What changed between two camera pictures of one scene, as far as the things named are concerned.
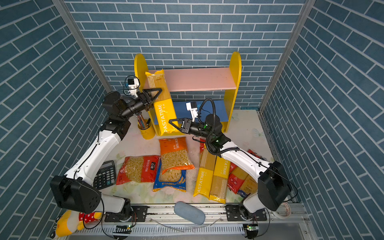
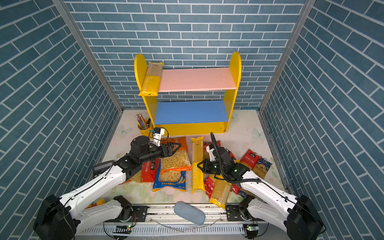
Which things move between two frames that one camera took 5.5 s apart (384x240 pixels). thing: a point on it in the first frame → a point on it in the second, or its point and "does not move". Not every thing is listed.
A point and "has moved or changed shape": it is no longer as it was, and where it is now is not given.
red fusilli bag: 201,145 → 206,154
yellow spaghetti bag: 162,103 has moved or changed shape
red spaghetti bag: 237,176 has moved or changed shape
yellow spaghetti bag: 207,164 has moved or changed shape
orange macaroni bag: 174,154 does not move
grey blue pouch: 190,212 does not move
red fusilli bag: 141,169 does not move
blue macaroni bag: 176,178 does not move
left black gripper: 146,104 → 168,153
